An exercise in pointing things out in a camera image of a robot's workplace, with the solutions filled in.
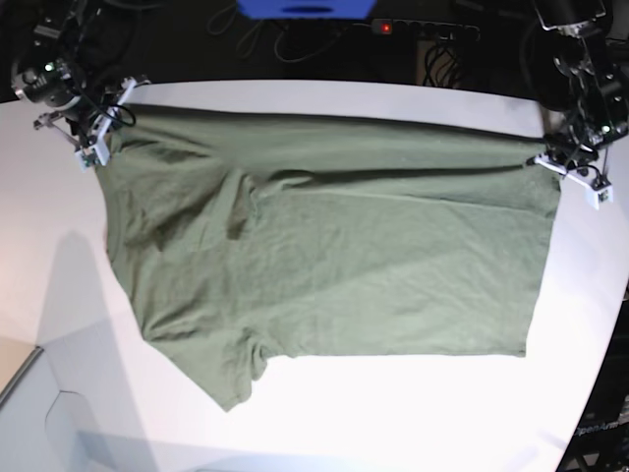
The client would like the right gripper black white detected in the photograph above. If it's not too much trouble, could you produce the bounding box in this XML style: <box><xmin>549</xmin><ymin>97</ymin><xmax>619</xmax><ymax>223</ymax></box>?
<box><xmin>33</xmin><ymin>77</ymin><xmax>150</xmax><ymax>170</ymax></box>

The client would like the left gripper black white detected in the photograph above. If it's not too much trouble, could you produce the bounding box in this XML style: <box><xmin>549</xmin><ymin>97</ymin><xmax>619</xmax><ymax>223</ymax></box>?
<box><xmin>525</xmin><ymin>133</ymin><xmax>614</xmax><ymax>209</ymax></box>

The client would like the olive green t-shirt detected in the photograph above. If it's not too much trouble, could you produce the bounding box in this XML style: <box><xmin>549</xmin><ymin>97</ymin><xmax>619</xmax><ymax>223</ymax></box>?
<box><xmin>96</xmin><ymin>106</ymin><xmax>560</xmax><ymax>410</ymax></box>

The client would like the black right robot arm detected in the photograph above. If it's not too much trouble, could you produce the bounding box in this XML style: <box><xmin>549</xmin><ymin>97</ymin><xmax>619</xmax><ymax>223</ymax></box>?
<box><xmin>11</xmin><ymin>1</ymin><xmax>161</xmax><ymax>169</ymax></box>

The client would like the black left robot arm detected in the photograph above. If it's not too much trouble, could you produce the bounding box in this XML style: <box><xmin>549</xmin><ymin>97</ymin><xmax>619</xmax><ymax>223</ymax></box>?
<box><xmin>519</xmin><ymin>1</ymin><xmax>628</xmax><ymax>209</ymax></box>

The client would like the black power strip red light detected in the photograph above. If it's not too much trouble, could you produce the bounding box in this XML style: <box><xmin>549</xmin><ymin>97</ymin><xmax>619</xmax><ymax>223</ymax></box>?
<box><xmin>371</xmin><ymin>18</ymin><xmax>481</xmax><ymax>41</ymax></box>

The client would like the blue box at table back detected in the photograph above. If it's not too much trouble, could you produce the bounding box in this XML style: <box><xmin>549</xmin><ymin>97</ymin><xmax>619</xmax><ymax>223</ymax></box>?
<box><xmin>237</xmin><ymin>0</ymin><xmax>375</xmax><ymax>20</ymax></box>

